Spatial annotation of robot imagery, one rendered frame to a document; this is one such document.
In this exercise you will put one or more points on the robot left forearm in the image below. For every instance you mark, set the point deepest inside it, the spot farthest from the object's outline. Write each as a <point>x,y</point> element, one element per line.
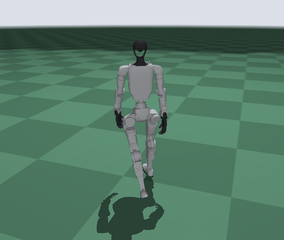
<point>118,101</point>

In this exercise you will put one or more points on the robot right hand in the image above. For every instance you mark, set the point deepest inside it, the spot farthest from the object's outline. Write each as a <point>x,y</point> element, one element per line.
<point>164,123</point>

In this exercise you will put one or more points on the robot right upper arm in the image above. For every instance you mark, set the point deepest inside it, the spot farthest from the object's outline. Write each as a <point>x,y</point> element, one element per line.
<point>159,79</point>

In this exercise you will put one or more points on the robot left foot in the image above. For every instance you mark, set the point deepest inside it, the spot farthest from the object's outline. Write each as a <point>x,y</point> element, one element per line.
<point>144,194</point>

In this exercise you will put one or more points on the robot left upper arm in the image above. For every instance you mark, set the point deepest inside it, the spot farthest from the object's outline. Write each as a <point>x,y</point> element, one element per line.
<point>122,71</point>

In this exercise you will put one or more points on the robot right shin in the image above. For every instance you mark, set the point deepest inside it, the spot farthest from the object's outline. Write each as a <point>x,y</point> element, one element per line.
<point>150,153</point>

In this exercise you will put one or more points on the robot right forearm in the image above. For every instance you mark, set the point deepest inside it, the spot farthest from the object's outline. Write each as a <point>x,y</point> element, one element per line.
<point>162,103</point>

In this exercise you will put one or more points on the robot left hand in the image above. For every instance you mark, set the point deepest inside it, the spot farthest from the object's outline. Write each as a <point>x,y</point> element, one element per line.
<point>118,119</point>

